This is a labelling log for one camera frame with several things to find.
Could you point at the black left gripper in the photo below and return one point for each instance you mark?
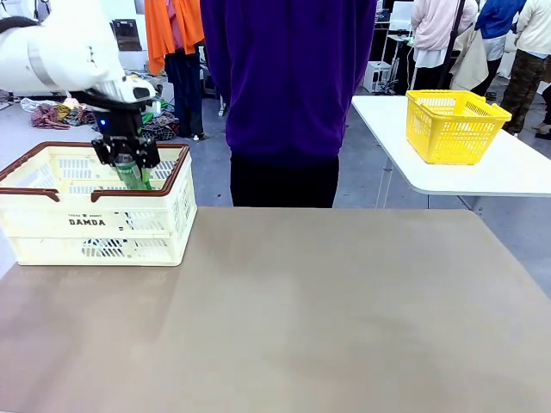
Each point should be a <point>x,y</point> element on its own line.
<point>120,129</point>

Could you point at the green drink bottle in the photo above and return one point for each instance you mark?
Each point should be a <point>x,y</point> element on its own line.
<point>127,176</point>

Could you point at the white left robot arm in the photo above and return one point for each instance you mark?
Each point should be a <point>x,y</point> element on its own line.
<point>64,47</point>

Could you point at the cream basket with brown rim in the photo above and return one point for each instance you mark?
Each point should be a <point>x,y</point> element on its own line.
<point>99,202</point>

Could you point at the yellow plastic basket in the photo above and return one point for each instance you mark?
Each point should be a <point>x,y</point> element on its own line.
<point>452,137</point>

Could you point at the pile of colourful clothes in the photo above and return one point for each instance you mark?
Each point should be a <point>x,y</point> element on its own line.
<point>47,114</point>

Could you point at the dark storage crate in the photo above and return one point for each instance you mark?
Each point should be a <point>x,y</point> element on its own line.
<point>129,34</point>

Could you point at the person in orange top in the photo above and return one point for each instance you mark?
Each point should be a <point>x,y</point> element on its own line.
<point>161,30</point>

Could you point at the person in purple sweater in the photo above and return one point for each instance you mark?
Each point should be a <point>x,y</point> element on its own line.
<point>288,86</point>

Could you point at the white box appliance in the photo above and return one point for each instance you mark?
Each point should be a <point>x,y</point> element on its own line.
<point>378,76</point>

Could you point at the person in pink sweater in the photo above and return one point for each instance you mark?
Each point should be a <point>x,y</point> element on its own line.
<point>435,26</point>

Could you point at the white table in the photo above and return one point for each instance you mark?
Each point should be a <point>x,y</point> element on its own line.
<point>473,176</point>

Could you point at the beige hanging bag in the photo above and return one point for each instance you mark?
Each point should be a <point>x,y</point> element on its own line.
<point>471,60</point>

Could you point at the person in blue jacket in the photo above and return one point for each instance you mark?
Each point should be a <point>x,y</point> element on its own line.
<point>499,21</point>

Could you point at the person in cream top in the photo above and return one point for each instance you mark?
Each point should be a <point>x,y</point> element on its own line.
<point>531,51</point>

